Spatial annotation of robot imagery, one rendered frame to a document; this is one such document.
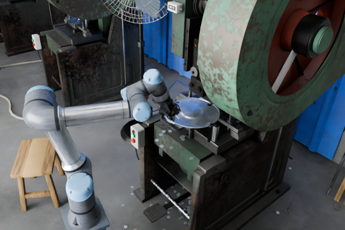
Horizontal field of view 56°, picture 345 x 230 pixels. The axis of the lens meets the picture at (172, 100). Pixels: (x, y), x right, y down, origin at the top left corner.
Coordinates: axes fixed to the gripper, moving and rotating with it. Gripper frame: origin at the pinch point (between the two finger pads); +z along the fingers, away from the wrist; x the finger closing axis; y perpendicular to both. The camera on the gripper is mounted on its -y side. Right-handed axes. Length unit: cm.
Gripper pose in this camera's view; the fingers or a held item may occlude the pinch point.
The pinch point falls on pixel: (171, 120)
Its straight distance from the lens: 165.2
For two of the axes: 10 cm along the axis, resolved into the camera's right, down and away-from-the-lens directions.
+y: 6.6, 4.1, -6.3
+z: 2.8, 6.3, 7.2
